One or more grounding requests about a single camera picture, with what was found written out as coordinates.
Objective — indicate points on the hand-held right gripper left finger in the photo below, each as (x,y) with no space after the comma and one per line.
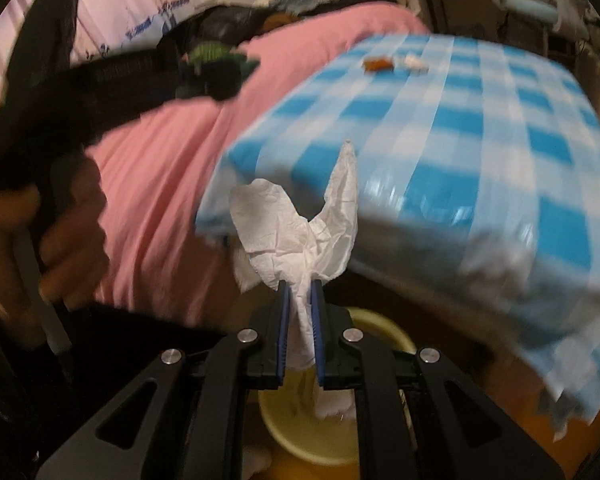
(281,335)

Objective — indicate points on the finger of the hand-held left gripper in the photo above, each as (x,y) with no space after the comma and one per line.
(225,87)

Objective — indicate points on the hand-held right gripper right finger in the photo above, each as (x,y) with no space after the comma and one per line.
(319,335)

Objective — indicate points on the yellow trash bin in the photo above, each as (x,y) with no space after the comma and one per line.
(290,425)

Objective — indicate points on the white tissue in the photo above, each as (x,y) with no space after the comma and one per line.
(416,62)
(290,230)

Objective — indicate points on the person's left forearm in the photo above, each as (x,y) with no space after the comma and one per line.
(5,410)

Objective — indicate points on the person's left hand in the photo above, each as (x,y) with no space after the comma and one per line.
(75,240)

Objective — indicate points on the brown cloth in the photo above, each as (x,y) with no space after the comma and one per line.
(280,22)

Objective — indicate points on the pink blanket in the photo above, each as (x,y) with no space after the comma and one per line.
(170,185)

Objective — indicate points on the printed pink curtain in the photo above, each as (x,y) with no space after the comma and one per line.
(130,10)

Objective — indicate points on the small orange peel piece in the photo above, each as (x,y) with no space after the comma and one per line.
(377,65)

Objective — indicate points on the crumpled white tissue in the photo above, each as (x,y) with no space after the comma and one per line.
(416,62)

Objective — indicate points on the blue checked tablecloth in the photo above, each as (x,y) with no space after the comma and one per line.
(430,160)

